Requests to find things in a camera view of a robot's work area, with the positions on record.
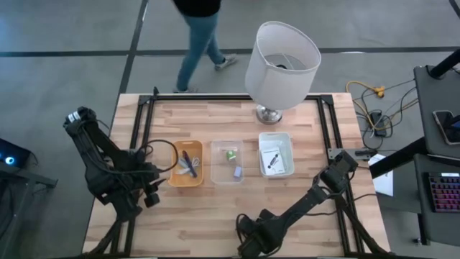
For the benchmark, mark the black aluminium extrusion frame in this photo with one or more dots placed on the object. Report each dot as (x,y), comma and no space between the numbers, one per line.
(233,97)

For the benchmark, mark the grey metal bracket plate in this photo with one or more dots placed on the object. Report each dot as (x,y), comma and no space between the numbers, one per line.
(363,154)

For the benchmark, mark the orange plastic bin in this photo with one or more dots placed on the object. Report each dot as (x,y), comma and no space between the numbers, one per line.
(187,180)

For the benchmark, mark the black device with blue light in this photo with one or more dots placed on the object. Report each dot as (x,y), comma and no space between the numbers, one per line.
(12,153)

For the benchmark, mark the smartphone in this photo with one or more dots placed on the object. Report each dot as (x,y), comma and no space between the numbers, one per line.
(447,126)

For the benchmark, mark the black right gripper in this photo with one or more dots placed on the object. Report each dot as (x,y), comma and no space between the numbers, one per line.
(264,235)

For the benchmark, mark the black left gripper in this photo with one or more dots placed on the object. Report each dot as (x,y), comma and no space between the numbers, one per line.
(145,178)

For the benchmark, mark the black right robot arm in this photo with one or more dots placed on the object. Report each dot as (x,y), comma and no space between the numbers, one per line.
(309,201)

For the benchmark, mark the backlit keyboard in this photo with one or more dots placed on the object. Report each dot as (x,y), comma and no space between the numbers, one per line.
(445,192)

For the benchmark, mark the black power adapter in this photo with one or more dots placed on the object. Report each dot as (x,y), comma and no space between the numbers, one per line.
(378,124)

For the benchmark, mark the table lamp with white shade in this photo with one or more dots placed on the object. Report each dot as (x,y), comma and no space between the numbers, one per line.
(282,68)

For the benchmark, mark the white paper sheet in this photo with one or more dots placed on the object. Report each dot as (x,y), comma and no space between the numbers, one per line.
(384,180)

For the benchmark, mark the small purple block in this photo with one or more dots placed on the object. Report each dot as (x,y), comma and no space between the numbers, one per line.
(237,172)

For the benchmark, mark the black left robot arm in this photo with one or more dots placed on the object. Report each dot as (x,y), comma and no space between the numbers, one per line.
(104,169)

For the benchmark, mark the black diagonal desk leg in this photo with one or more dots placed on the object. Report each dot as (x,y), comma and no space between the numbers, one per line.
(399,158)

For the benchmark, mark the clear plastic bin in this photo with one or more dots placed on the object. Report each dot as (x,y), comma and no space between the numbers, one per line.
(224,172)

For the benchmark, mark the person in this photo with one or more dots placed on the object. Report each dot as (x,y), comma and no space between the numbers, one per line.
(199,36)

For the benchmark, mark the white packet with black part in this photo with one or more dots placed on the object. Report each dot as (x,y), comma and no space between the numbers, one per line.
(272,162)

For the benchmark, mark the white plastic bin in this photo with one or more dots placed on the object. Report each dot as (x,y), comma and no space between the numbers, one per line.
(287,144)

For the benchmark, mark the small green item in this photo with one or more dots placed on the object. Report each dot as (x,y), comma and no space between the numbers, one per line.
(231,155)

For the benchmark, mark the grey desk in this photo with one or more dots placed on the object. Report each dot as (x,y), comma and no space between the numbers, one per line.
(436,108)

